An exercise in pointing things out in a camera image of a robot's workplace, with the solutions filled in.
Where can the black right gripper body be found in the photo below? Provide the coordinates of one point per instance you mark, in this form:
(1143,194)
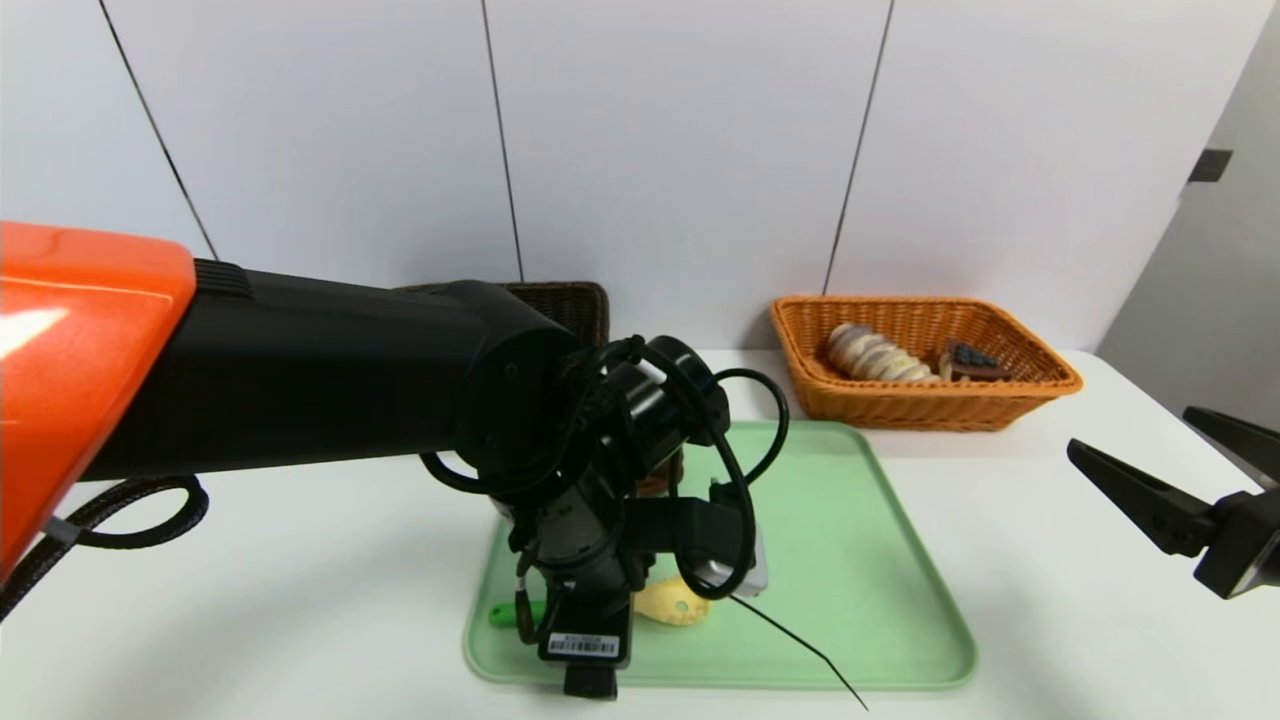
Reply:
(1243,548)

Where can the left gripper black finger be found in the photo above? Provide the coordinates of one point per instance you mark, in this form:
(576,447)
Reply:
(590,682)

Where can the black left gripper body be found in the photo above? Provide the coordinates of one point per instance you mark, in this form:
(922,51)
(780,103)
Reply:
(585,643)

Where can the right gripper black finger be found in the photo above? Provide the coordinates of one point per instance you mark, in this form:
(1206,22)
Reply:
(1150,500)
(1245,450)

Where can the chocolate blueberry cake slice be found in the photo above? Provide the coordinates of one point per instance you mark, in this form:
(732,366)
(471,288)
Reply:
(975,365)

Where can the striped twisted bread loaf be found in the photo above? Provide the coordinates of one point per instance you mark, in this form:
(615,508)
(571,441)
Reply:
(880,358)

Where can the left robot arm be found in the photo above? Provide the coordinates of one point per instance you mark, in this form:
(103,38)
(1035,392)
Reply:
(300,370)

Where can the orange wicker basket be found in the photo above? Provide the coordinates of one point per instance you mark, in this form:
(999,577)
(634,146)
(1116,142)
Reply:
(900,407)

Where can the dark brown wicker basket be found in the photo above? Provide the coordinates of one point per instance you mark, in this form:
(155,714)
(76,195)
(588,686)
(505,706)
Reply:
(575,305)

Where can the brown folded towel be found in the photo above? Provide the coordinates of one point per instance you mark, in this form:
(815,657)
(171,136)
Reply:
(662,482)

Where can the light green plastic tray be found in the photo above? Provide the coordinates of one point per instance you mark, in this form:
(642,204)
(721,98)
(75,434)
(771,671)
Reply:
(850,560)

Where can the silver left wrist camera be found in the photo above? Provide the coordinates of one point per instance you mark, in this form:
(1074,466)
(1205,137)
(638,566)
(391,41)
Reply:
(740,575)

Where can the dark grey wall bracket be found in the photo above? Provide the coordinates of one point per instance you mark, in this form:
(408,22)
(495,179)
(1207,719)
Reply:
(1210,165)

